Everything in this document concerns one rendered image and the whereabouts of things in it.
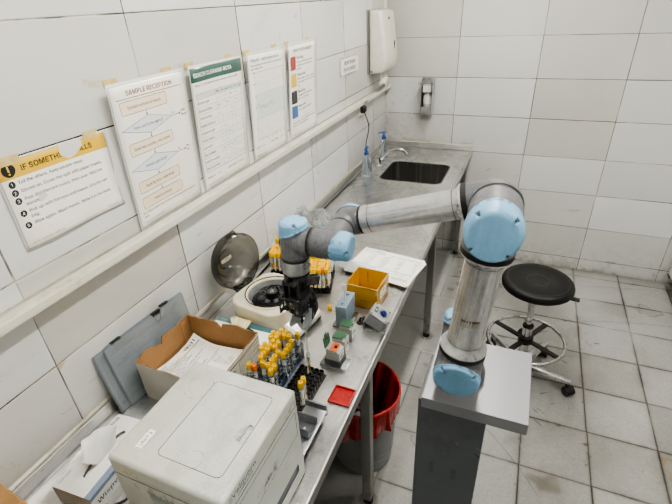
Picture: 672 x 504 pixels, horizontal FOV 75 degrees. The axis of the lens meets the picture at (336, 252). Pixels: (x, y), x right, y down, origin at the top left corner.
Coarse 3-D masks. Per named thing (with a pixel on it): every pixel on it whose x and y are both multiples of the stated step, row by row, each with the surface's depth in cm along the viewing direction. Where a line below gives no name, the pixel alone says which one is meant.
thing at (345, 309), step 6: (342, 294) 163; (348, 294) 163; (354, 294) 164; (342, 300) 160; (348, 300) 159; (354, 300) 165; (336, 306) 157; (342, 306) 156; (348, 306) 159; (354, 306) 166; (336, 312) 158; (342, 312) 157; (348, 312) 160; (354, 312) 167; (336, 318) 159; (342, 318) 158; (348, 318) 161; (354, 318) 165; (336, 324) 161
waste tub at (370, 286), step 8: (360, 272) 180; (368, 272) 178; (376, 272) 176; (384, 272) 174; (352, 280) 175; (360, 280) 182; (368, 280) 180; (376, 280) 178; (384, 280) 170; (352, 288) 169; (360, 288) 167; (368, 288) 165; (376, 288) 180; (384, 288) 172; (360, 296) 169; (368, 296) 167; (376, 296) 165; (384, 296) 174; (360, 304) 171; (368, 304) 169
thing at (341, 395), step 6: (336, 384) 137; (336, 390) 136; (342, 390) 136; (348, 390) 136; (354, 390) 135; (330, 396) 133; (336, 396) 134; (342, 396) 134; (348, 396) 134; (330, 402) 132; (336, 402) 131; (342, 402) 132; (348, 402) 132
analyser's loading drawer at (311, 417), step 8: (312, 400) 126; (304, 408) 126; (312, 408) 126; (320, 408) 125; (304, 416) 121; (312, 416) 120; (320, 416) 123; (304, 424) 121; (312, 424) 121; (320, 424) 121; (304, 432) 116; (312, 432) 118; (304, 440) 117; (304, 448) 115
